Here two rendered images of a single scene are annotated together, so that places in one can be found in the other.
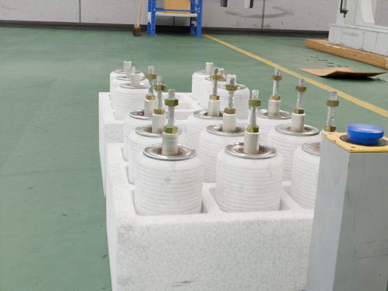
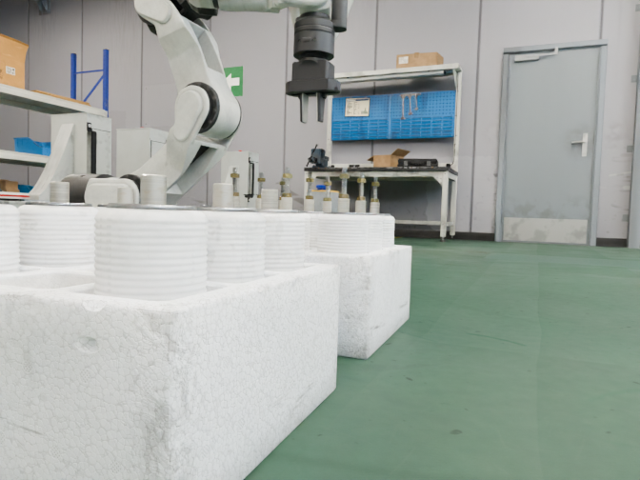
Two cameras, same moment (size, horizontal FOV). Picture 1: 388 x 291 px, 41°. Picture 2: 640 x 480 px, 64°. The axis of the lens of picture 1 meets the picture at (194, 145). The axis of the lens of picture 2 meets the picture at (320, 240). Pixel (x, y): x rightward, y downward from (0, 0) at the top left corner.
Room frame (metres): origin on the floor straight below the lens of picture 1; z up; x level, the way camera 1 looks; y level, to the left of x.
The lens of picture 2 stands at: (1.78, 0.57, 0.25)
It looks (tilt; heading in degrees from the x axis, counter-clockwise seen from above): 3 degrees down; 212
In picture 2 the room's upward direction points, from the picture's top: 2 degrees clockwise
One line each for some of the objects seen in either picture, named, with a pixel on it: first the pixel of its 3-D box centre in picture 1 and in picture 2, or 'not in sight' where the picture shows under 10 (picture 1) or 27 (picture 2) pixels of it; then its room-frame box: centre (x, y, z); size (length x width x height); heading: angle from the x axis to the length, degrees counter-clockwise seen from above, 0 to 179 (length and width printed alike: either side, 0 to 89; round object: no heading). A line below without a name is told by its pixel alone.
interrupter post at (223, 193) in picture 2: (130, 73); (223, 198); (1.36, 0.17, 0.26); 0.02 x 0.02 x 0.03
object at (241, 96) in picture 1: (228, 122); not in sight; (1.29, -0.08, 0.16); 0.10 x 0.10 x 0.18
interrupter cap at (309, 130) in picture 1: (297, 130); not in sight; (0.87, -0.17, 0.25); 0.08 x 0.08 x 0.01
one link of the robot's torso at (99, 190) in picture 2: not in sight; (132, 198); (0.73, -0.80, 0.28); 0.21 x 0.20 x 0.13; 99
